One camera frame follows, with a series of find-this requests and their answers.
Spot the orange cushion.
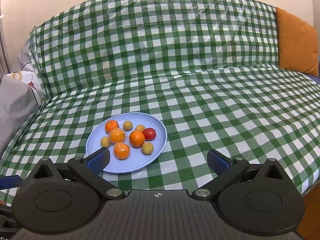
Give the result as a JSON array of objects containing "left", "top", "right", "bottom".
[{"left": 276, "top": 7, "right": 319, "bottom": 76}]

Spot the green checkered sofa cover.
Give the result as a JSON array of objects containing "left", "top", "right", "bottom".
[{"left": 1, "top": 0, "right": 319, "bottom": 193}]

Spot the grey cushion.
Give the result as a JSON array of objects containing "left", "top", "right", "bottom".
[{"left": 1, "top": 75, "right": 41, "bottom": 154}]

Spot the plastic wrapped orange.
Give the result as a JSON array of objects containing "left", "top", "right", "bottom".
[{"left": 113, "top": 142, "right": 130, "bottom": 160}]

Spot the light blue plate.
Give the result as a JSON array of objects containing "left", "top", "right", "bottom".
[{"left": 85, "top": 112, "right": 167, "bottom": 174}]

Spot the bare orange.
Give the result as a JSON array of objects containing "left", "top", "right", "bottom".
[{"left": 129, "top": 130, "right": 145, "bottom": 148}]

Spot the red tomato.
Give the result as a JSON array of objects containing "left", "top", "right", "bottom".
[{"left": 142, "top": 128, "right": 157, "bottom": 141}]

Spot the small yellow fruit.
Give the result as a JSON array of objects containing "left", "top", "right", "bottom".
[
  {"left": 135, "top": 124, "right": 145, "bottom": 132},
  {"left": 123, "top": 120, "right": 133, "bottom": 131},
  {"left": 100, "top": 137, "right": 111, "bottom": 148},
  {"left": 142, "top": 142, "right": 154, "bottom": 155}
]

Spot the white patterned pillow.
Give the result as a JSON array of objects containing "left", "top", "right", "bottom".
[{"left": 7, "top": 40, "right": 44, "bottom": 105}]

